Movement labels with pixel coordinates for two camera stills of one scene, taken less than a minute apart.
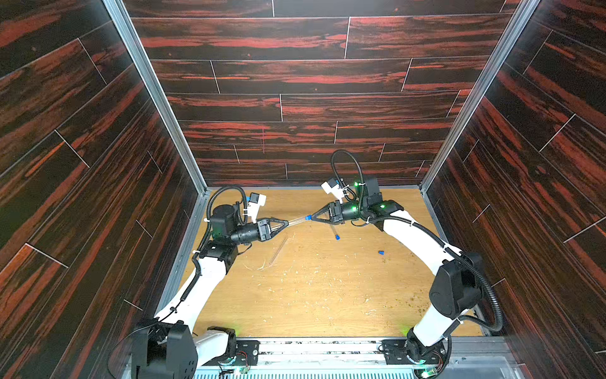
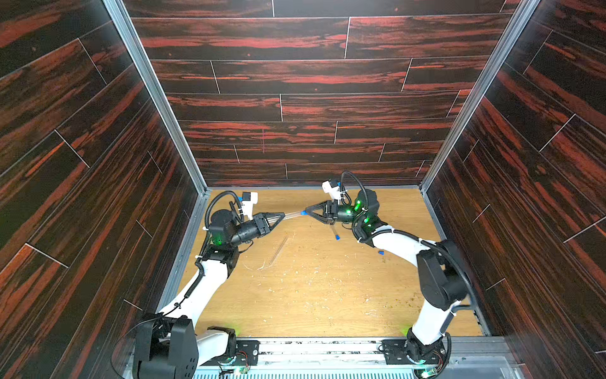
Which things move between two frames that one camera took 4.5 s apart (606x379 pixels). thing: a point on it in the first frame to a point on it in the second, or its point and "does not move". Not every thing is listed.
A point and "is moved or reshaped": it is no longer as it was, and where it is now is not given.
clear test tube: (278, 251) does not move
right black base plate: (398, 352) does not move
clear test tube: (294, 221) is moved or reshaped
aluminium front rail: (470, 358) does not move
